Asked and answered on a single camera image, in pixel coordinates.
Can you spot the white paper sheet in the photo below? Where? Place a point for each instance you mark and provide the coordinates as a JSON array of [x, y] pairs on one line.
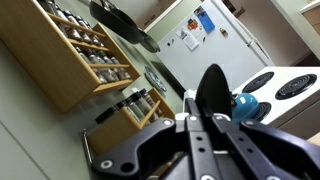
[[188, 39]]

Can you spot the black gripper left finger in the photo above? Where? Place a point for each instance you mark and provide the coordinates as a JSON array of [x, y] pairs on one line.
[[150, 153]]

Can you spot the glass spice jar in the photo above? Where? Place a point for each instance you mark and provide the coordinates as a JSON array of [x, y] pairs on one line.
[[50, 6], [100, 76], [109, 75], [87, 36], [125, 72], [74, 31], [118, 74]]

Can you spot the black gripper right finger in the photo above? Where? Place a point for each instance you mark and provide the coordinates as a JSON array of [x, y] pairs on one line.
[[273, 150]]

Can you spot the large black frying pan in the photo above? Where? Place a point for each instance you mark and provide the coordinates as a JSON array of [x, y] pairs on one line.
[[116, 21]]

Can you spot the small wooden spice rack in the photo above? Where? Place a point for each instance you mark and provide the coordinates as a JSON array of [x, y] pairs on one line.
[[113, 133]]

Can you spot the white electric stove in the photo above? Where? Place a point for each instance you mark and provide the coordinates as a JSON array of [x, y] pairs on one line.
[[286, 100]]

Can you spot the black cap spice jar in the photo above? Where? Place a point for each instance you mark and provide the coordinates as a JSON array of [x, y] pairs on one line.
[[141, 107], [150, 103], [133, 111]]

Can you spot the small yellow fridge magnet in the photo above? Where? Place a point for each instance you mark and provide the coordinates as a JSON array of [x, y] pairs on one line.
[[223, 32]]

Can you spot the small black frying pan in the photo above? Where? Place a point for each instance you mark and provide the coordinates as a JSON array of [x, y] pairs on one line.
[[150, 44]]

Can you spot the blue paper sheet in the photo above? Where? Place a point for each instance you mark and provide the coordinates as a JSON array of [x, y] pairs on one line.
[[205, 19]]

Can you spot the chrome rod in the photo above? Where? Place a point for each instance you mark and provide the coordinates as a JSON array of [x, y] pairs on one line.
[[87, 146]]

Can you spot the large wooden spice rack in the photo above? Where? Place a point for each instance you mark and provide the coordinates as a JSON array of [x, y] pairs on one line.
[[40, 60]]

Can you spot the colourful fridge magnet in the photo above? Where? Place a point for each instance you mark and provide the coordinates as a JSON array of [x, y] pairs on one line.
[[192, 24]]

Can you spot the white refrigerator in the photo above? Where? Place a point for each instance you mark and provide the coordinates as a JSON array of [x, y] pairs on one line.
[[216, 53]]

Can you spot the blue patterned wall plate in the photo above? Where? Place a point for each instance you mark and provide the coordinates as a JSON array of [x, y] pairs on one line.
[[155, 78]]

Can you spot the blue kettle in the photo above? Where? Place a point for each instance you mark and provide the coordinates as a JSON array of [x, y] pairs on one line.
[[245, 106]]

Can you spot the black plastic spoon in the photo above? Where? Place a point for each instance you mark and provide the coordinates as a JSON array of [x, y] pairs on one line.
[[213, 90]]

